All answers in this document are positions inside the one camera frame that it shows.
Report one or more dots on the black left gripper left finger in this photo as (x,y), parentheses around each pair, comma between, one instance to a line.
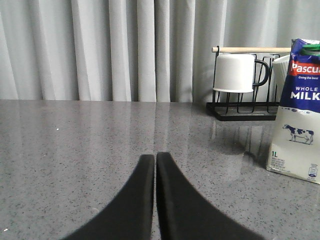
(129,215)

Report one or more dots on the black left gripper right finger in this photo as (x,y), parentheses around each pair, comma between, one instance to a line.
(184,214)

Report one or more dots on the Pascual whole milk carton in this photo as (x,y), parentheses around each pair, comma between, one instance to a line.
(295,145)

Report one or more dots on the grey curtain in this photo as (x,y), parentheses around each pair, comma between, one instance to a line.
(135,50)

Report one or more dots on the white ribbed mug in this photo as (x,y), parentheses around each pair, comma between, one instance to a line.
(280,69)

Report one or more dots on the black wire mug rack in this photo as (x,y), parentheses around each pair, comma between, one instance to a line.
(259,105)

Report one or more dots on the white mug black handle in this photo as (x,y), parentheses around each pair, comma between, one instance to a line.
(234,73)

